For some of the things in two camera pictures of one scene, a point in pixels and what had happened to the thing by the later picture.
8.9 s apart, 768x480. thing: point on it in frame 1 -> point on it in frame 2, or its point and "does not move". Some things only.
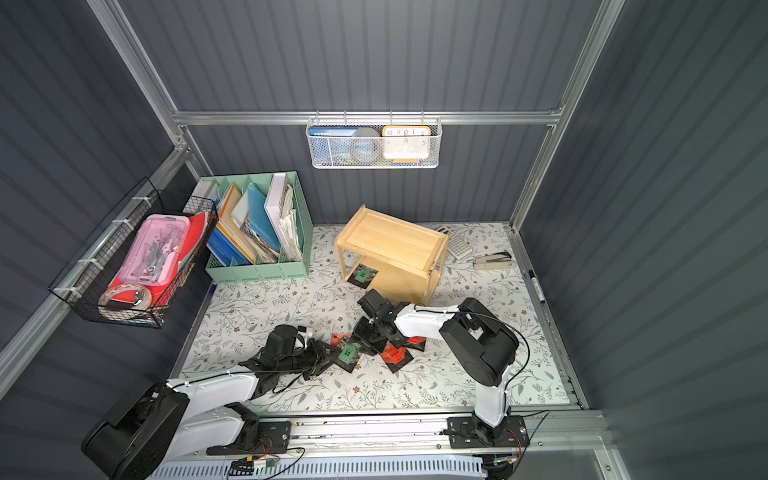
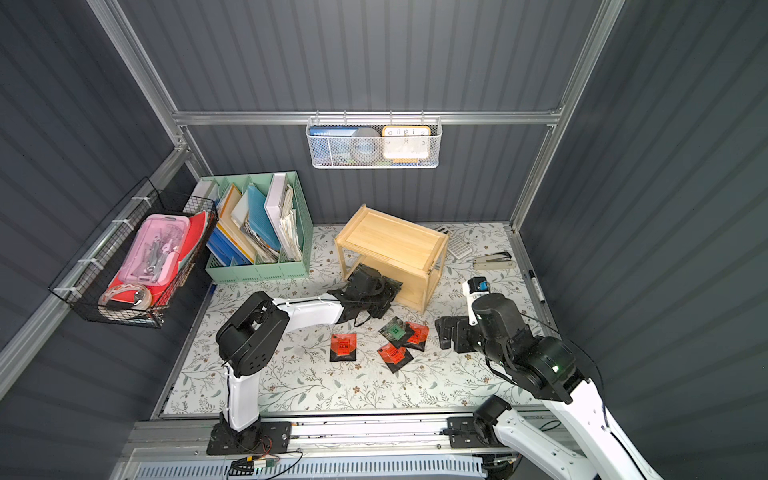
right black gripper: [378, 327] -> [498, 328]
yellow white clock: [401, 142] does not move
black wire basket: [129, 271] does not move
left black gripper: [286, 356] -> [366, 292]
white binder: [273, 211] does not move
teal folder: [259, 218] does not move
